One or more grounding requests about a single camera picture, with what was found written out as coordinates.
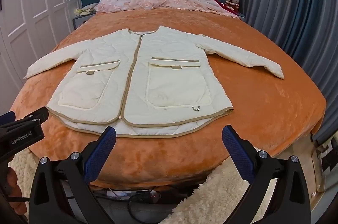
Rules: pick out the white wardrobe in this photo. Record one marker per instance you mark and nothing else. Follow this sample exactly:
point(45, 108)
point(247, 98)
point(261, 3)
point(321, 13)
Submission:
point(31, 15)

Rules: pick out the orange plush blanket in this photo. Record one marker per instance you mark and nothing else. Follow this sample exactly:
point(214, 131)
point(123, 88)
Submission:
point(264, 107)

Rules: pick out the cream quilted jacket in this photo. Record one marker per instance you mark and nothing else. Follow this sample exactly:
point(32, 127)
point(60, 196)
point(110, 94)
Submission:
point(169, 68)

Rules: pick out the person's left hand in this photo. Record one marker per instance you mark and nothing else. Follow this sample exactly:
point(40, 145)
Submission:
point(12, 184)

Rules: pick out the grey curtain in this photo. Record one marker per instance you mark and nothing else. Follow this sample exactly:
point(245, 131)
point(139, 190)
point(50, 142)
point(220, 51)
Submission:
point(285, 2)

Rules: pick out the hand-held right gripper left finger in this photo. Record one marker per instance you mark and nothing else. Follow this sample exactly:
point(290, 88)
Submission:
point(101, 152)

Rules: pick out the blue nightstand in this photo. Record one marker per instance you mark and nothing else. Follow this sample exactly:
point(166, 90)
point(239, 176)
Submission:
point(80, 21)

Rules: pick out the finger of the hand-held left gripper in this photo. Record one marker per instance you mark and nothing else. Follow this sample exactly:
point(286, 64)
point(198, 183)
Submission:
point(6, 116)
point(37, 114)

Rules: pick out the white power strip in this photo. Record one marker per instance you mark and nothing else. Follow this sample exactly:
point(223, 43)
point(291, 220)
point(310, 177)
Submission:
point(116, 193)

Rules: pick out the pile of light cloths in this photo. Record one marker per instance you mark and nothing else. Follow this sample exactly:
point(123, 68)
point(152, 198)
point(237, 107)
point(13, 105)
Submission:
point(85, 9)

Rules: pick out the cream fluffy rug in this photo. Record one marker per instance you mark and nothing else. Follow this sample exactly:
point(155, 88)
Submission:
point(211, 200)

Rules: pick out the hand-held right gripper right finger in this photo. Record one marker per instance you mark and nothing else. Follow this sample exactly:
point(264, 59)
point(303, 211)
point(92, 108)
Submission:
point(237, 152)

